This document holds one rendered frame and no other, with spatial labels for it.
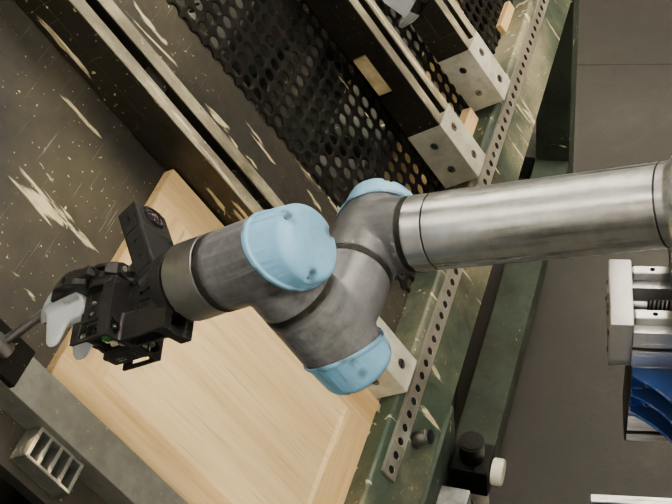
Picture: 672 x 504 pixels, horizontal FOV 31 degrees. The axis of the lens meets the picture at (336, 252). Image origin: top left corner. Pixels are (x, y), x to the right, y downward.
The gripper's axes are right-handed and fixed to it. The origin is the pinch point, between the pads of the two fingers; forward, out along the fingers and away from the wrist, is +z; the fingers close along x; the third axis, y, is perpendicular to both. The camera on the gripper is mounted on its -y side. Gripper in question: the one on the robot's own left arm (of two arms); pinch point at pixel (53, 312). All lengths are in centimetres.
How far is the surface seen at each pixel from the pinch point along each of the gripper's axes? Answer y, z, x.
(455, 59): -86, 7, 79
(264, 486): 4.2, 10.1, 44.1
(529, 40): -104, 5, 102
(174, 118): -34.8, 4.4, 15.1
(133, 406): 1.3, 10.1, 20.5
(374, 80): -70, 9, 60
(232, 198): -29.7, 5.5, 27.8
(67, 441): 9.2, 8.0, 10.6
